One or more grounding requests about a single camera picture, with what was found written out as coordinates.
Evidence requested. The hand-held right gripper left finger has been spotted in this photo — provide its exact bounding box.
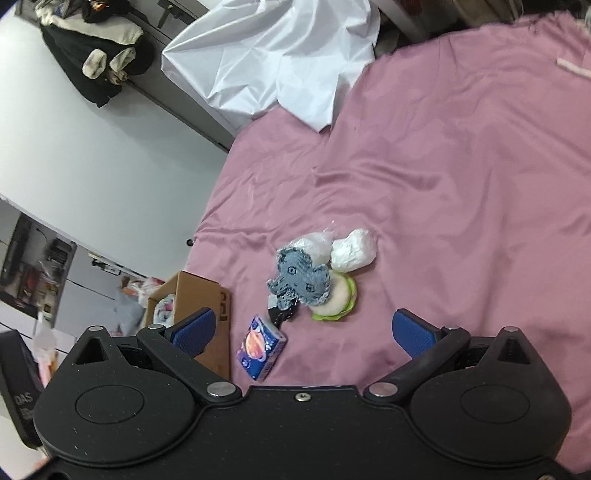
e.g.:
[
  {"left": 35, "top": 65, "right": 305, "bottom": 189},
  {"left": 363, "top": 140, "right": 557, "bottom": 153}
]
[{"left": 62, "top": 308, "right": 242, "bottom": 406}]

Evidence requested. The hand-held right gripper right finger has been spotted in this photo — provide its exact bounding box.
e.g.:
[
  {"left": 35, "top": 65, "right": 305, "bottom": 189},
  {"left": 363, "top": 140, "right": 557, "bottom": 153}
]
[{"left": 364, "top": 310, "right": 546, "bottom": 407}]

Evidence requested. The brown cardboard box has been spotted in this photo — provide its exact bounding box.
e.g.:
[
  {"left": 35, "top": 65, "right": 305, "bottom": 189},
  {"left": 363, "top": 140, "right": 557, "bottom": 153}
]
[{"left": 139, "top": 271, "right": 232, "bottom": 381}]

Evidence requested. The blue tissue packet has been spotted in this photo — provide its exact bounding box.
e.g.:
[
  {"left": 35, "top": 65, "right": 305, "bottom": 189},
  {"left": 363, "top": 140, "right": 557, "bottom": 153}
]
[{"left": 236, "top": 315, "right": 288, "bottom": 382}]

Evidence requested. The green and white round sponge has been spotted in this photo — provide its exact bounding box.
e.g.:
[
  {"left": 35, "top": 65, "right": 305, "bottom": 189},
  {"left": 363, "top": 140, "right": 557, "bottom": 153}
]
[{"left": 310, "top": 272, "right": 358, "bottom": 322}]

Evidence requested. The white soft bundle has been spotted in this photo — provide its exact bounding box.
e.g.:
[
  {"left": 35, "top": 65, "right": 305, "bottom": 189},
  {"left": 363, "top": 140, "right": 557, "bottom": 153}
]
[{"left": 331, "top": 228, "right": 378, "bottom": 273}]

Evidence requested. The denim plush toy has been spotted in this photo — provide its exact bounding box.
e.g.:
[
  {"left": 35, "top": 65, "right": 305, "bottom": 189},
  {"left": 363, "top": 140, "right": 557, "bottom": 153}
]
[{"left": 266, "top": 246, "right": 331, "bottom": 308}]

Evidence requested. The white pink soft item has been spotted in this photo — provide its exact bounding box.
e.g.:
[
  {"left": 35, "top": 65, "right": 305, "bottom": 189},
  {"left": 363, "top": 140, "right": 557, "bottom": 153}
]
[{"left": 154, "top": 293, "right": 178, "bottom": 326}]

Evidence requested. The grey cloth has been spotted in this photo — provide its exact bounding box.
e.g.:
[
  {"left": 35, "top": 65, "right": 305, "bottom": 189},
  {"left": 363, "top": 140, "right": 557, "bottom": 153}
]
[{"left": 111, "top": 291, "right": 146, "bottom": 335}]

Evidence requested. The orange white plastic bag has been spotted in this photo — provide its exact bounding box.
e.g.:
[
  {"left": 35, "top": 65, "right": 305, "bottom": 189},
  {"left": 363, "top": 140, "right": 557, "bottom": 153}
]
[{"left": 117, "top": 274, "right": 164, "bottom": 305}]

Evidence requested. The white pink paper bag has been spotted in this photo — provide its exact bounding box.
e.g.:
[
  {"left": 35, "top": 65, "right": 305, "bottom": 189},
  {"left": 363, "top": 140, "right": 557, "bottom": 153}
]
[{"left": 32, "top": 311, "right": 61, "bottom": 388}]

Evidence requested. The pink bed sheet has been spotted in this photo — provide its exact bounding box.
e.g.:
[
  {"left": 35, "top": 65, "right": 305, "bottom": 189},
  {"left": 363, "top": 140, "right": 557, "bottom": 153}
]
[{"left": 185, "top": 11, "right": 591, "bottom": 462}]

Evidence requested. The dark cluttered shelf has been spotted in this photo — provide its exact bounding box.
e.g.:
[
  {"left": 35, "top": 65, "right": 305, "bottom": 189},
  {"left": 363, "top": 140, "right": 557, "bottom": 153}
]
[{"left": 0, "top": 215, "right": 77, "bottom": 324}]

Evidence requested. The grey cabinet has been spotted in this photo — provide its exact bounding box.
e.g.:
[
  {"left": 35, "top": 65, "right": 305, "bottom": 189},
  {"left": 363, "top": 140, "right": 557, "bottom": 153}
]
[{"left": 124, "top": 0, "right": 241, "bottom": 153}]

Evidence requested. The white plastic sheet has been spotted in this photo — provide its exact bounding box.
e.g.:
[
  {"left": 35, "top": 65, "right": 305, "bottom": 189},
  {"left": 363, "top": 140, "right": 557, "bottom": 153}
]
[{"left": 161, "top": 0, "right": 382, "bottom": 134}]

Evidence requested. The black and cream jacket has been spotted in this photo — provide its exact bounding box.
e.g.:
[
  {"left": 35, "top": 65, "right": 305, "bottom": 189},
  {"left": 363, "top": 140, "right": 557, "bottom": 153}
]
[{"left": 39, "top": 0, "right": 155, "bottom": 109}]

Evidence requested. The pink fabric strip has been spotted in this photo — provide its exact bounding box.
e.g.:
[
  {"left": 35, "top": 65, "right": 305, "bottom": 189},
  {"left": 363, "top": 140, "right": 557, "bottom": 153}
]
[{"left": 556, "top": 58, "right": 591, "bottom": 78}]

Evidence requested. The small black strap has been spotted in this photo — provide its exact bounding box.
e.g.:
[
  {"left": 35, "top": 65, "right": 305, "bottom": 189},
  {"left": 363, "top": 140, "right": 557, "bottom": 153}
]
[{"left": 268, "top": 295, "right": 296, "bottom": 329}]

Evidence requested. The metal door handle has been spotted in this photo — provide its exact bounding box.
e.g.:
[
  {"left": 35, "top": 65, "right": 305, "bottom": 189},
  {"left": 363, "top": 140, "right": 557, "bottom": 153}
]
[{"left": 89, "top": 251, "right": 125, "bottom": 276}]

